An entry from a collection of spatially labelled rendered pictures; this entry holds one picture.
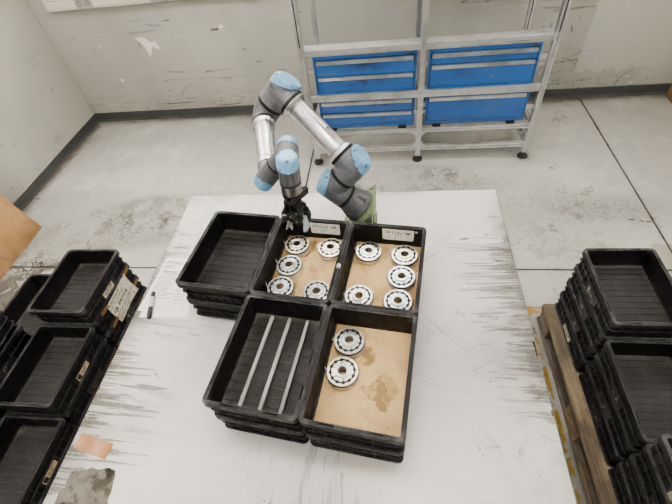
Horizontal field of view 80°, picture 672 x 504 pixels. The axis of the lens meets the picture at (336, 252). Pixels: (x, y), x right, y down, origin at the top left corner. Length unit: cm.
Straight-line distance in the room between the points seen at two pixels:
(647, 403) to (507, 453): 78
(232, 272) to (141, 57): 320
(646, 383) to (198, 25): 399
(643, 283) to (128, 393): 219
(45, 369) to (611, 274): 271
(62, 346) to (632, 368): 263
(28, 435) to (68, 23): 352
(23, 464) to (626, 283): 280
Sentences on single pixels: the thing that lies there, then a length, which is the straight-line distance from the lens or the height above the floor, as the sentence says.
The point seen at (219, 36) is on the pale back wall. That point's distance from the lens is 418.
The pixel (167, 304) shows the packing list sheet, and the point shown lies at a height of 70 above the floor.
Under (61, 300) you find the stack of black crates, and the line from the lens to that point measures 254.
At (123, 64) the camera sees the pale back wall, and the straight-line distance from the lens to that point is 471.
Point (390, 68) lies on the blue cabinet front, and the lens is 310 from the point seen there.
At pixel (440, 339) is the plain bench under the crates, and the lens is 157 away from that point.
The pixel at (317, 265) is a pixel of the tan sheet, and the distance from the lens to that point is 162.
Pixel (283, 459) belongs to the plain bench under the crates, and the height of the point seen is 70.
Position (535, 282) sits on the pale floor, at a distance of 272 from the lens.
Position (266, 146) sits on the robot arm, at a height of 122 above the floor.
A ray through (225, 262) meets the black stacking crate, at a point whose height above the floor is 83.
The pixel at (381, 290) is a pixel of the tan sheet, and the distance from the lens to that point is 152.
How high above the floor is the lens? 207
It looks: 48 degrees down
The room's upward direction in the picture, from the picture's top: 9 degrees counter-clockwise
